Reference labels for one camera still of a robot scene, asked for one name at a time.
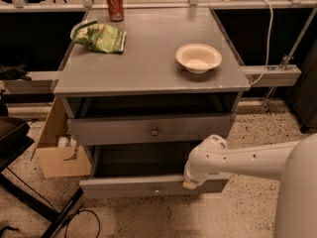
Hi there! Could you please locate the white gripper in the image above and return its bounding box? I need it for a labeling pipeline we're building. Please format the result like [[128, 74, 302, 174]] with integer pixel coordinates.
[[182, 164, 209, 190]]

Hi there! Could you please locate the grey drawer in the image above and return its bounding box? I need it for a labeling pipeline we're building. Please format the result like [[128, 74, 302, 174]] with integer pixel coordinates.
[[68, 113, 235, 146], [80, 142, 229, 198]]

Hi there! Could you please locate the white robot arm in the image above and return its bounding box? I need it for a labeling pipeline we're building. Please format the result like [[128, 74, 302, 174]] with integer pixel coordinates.
[[183, 134, 317, 238]]

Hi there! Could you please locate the grey top drawer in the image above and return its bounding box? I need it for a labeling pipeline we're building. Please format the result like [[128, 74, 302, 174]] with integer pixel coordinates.
[[68, 113, 235, 146]]

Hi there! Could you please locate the grey drawer cabinet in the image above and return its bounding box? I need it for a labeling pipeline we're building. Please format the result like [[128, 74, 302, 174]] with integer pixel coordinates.
[[53, 8, 250, 178]]

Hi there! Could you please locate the white paper bowl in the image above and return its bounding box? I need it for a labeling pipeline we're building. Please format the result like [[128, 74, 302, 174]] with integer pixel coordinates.
[[175, 44, 222, 74]]

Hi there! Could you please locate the white bottle in box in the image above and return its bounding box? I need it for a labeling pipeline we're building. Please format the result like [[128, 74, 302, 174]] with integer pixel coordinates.
[[57, 137, 68, 147]]

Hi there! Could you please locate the cardboard box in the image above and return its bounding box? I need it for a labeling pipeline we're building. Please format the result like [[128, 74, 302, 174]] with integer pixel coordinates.
[[36, 97, 91, 178]]

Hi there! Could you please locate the green chip bag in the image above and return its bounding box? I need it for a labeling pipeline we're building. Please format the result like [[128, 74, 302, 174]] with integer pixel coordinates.
[[70, 19, 126, 54]]

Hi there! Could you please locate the black chair base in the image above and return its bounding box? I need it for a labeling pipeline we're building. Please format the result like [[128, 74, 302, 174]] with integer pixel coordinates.
[[0, 116, 85, 238]]

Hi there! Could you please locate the red soda can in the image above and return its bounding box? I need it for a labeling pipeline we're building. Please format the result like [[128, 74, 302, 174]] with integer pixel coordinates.
[[107, 0, 124, 22]]

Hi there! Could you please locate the black floor cable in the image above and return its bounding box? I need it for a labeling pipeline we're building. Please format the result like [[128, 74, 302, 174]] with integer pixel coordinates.
[[63, 209, 101, 238]]

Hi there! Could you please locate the metal rail frame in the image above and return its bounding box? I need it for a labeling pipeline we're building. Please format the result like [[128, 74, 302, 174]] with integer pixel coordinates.
[[0, 0, 317, 112]]

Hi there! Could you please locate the white cable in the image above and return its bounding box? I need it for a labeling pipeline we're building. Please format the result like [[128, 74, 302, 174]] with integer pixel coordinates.
[[249, 0, 274, 86]]

